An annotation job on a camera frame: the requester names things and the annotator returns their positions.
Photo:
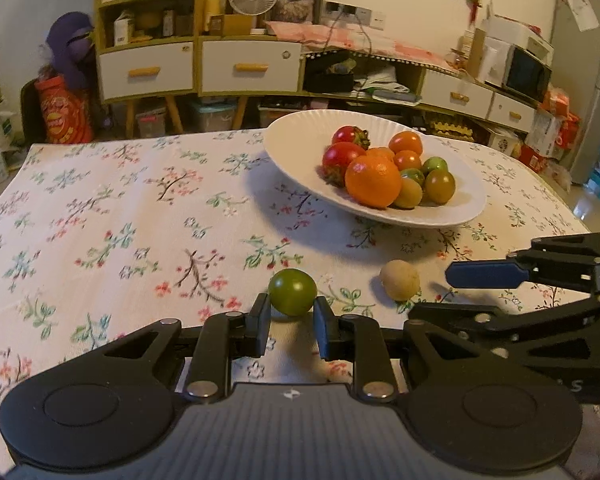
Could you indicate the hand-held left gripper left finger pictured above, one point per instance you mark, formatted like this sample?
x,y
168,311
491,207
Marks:
x,y
260,327

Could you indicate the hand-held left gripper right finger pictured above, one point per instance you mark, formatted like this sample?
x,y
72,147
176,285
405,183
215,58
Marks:
x,y
325,332

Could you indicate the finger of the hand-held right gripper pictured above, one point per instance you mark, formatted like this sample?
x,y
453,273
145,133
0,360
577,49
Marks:
x,y
485,274
455,315

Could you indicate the tan round fruit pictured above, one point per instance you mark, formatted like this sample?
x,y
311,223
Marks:
x,y
400,280
408,195

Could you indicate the brownish green tomato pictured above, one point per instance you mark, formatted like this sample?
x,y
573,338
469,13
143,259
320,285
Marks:
x,y
440,186

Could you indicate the orange tomato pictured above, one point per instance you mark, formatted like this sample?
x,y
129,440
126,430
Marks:
x,y
406,142
408,161

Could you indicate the large orange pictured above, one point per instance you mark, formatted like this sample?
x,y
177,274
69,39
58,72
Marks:
x,y
373,181

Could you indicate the small mandarin orange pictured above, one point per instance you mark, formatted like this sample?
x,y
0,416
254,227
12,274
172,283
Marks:
x,y
380,152

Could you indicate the white plate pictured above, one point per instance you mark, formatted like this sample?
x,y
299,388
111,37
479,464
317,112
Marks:
x,y
300,160

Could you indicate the red tomato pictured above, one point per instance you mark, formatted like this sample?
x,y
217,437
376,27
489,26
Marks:
x,y
341,160
346,136

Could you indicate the yellow egg carton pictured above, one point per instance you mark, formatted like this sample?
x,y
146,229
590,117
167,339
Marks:
x,y
452,130

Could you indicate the white printed carton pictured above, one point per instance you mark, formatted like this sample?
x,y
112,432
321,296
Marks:
x,y
542,135

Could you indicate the floral tablecloth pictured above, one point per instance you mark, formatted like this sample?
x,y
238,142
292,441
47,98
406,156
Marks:
x,y
105,235

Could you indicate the orange packages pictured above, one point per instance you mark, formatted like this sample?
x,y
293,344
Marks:
x,y
562,110

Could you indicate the grey refrigerator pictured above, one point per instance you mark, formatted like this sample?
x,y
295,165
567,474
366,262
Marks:
x,y
585,100

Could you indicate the long yellow-framed sideboard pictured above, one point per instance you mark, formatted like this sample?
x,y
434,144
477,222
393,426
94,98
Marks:
x,y
415,85

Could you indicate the black microwave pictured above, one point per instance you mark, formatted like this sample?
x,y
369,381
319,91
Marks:
x,y
527,74

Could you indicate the clear storage bin teal lid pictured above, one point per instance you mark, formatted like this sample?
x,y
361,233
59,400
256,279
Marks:
x,y
211,117

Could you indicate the low yellow-framed cabinet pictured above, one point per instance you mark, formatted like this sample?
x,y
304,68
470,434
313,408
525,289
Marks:
x,y
250,97

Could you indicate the small clear storage bin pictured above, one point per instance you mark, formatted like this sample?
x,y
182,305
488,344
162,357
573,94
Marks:
x,y
151,124

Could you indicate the pink fringed cloth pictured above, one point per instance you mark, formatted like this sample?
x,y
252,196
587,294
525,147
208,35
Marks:
x,y
355,42

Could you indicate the paper note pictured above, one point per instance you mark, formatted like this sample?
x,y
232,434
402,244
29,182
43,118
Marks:
x,y
585,12

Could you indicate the red printed bag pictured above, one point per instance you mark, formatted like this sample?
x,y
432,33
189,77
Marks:
x,y
62,112

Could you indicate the yellow bottle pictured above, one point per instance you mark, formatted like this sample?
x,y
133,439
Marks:
x,y
214,12

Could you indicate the black chair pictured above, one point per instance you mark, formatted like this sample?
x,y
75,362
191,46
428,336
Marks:
x,y
27,110

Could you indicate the purple plush toy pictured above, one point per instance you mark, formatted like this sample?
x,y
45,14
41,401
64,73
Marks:
x,y
72,45

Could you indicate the tall yellow-framed shelf cabinet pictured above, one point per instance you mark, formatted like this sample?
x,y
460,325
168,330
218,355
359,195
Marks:
x,y
97,25

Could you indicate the wall power outlets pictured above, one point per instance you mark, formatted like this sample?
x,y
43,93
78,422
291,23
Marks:
x,y
355,12

